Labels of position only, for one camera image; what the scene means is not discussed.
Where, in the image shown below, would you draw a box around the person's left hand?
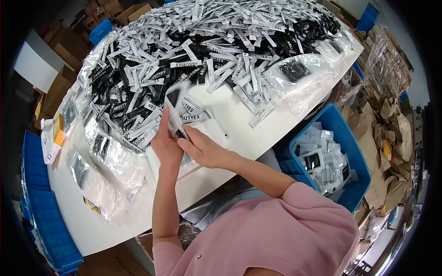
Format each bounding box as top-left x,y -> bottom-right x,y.
151,106 -> 185,170

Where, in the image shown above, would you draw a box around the pile of brown paper bags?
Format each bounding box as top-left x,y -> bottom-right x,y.
340,25 -> 416,219

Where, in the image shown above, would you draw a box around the heap of filled clear packets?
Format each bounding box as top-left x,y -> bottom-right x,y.
294,121 -> 358,198

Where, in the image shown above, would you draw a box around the person's right thumb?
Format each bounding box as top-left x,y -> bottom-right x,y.
177,138 -> 198,156

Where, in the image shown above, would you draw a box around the person's legs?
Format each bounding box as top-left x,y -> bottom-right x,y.
180,148 -> 287,231

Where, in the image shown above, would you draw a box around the flat brown printed carton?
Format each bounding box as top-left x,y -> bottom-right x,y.
78,234 -> 155,276

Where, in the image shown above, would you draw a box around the stack of blue crates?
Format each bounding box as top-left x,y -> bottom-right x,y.
20,129 -> 84,275

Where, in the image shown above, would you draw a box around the open cardboard box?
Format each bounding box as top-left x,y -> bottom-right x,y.
34,65 -> 79,122

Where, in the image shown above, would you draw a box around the pile of clear plastic bags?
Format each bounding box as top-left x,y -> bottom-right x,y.
63,86 -> 148,222

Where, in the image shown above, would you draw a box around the person's left fingers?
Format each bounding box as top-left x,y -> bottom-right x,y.
157,106 -> 184,140

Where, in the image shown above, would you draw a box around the person's right index finger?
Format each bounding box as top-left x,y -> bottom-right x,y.
183,124 -> 209,140

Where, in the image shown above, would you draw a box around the stack of cardboard boxes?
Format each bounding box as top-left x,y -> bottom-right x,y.
42,0 -> 153,71

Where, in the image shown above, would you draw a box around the blue plastic crate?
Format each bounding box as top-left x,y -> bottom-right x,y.
89,18 -> 114,46
356,3 -> 380,32
278,102 -> 372,214

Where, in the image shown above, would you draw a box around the person's right hand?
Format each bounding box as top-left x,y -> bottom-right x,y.
177,124 -> 239,170

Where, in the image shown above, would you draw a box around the clear packet with label strip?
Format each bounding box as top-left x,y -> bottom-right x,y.
162,81 -> 208,139

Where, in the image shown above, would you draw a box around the small yellow box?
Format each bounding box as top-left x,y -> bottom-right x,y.
53,114 -> 66,146

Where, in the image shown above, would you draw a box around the white plastic pouch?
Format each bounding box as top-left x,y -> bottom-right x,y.
41,118 -> 62,165

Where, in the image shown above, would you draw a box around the pile of black white label strips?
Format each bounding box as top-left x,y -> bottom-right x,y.
78,0 -> 346,154

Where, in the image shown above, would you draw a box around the person's body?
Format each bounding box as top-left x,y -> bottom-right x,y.
152,182 -> 360,276

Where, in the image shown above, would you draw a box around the large clear bag with black label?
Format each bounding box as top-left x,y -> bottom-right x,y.
264,33 -> 354,115

